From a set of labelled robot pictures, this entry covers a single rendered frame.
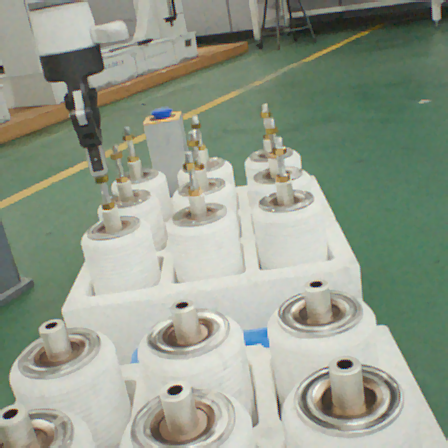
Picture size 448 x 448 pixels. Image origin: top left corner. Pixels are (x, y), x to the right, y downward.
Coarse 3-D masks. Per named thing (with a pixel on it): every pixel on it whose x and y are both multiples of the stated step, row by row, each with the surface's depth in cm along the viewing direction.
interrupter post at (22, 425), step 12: (12, 408) 42; (24, 408) 41; (0, 420) 41; (12, 420) 40; (24, 420) 41; (0, 432) 41; (12, 432) 40; (24, 432) 41; (12, 444) 41; (24, 444) 41; (36, 444) 42
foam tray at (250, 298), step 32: (320, 192) 101; (160, 256) 88; (256, 256) 82; (352, 256) 77; (160, 288) 78; (192, 288) 76; (224, 288) 76; (256, 288) 76; (288, 288) 76; (352, 288) 76; (96, 320) 77; (128, 320) 77; (256, 320) 78; (128, 352) 79
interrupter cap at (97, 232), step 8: (120, 216) 84; (128, 216) 83; (96, 224) 83; (128, 224) 81; (136, 224) 80; (88, 232) 80; (96, 232) 80; (104, 232) 80; (112, 232) 79; (120, 232) 78; (128, 232) 78; (96, 240) 78; (104, 240) 77
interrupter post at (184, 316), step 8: (176, 304) 52; (184, 304) 52; (192, 304) 52; (176, 312) 51; (184, 312) 51; (192, 312) 51; (176, 320) 51; (184, 320) 51; (192, 320) 51; (176, 328) 52; (184, 328) 51; (192, 328) 52; (176, 336) 52; (184, 336) 52; (192, 336) 52
